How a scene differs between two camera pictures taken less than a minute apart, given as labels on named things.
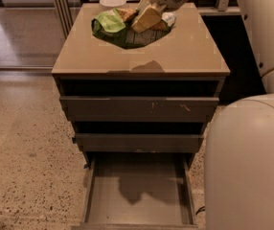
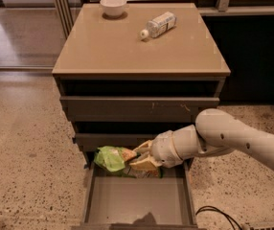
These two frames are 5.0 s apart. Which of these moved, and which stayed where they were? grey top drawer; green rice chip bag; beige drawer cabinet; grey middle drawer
Moved: green rice chip bag
Stayed: grey top drawer; grey middle drawer; beige drawer cabinet
